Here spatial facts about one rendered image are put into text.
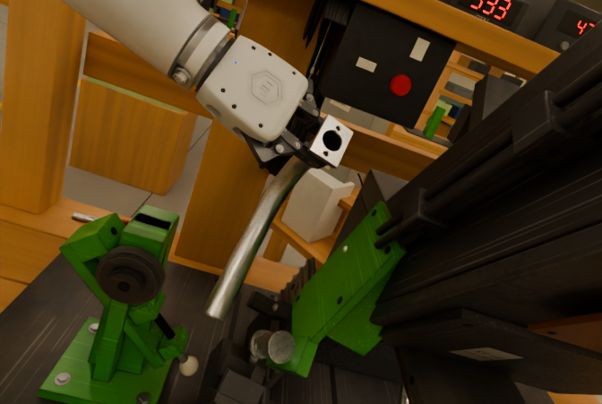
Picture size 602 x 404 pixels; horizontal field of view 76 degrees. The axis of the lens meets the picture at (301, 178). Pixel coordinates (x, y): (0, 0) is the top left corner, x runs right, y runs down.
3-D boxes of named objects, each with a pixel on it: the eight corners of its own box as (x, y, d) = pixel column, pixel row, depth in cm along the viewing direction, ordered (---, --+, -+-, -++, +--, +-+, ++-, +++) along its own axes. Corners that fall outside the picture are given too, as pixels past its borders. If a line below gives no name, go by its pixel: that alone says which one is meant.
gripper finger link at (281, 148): (276, 147, 43) (322, 180, 45) (288, 126, 45) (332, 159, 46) (265, 154, 46) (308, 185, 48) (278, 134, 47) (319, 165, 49)
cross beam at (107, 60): (599, 256, 98) (623, 227, 95) (81, 74, 80) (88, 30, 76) (586, 245, 103) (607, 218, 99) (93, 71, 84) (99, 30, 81)
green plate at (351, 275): (341, 387, 51) (454, 282, 44) (290, 361, 49) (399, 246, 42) (333, 323, 61) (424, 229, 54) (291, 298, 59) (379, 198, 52)
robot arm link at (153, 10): (205, 36, 48) (163, 89, 45) (109, -39, 45) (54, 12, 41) (224, -5, 41) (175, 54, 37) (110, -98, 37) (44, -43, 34)
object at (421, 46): (414, 131, 64) (459, 42, 59) (319, 96, 62) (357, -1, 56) (397, 113, 76) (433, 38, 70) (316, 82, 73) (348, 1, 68)
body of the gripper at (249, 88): (188, 76, 38) (279, 142, 41) (239, 12, 42) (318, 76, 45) (176, 104, 45) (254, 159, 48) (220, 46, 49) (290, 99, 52)
